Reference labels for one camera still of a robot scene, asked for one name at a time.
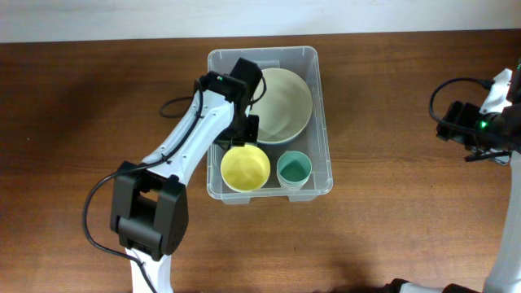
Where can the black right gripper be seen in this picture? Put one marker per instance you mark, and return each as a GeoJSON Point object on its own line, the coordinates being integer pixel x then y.
{"type": "Point", "coordinates": [461, 115]}

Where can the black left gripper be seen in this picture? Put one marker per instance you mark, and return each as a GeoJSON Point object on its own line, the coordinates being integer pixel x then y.
{"type": "Point", "coordinates": [252, 136]}

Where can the yellow small bowl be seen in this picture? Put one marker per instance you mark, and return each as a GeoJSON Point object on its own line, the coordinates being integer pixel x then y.
{"type": "Point", "coordinates": [245, 168]}

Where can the large cream bowl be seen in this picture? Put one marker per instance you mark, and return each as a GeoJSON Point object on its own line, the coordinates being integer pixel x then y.
{"type": "Point", "coordinates": [287, 105]}

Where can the mint green plastic cup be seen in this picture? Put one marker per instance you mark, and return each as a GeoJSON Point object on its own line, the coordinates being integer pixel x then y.
{"type": "Point", "coordinates": [294, 165]}

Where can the cream plastic cup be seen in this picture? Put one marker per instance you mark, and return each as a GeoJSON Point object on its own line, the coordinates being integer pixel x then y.
{"type": "Point", "coordinates": [291, 185]}

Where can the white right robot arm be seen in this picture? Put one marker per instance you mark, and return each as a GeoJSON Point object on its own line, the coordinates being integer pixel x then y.
{"type": "Point", "coordinates": [504, 276]}

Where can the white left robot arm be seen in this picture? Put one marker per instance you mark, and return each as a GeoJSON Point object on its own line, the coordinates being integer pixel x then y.
{"type": "Point", "coordinates": [149, 203]}

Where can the clear plastic storage bin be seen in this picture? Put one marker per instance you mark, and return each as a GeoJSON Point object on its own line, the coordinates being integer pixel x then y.
{"type": "Point", "coordinates": [302, 60]}

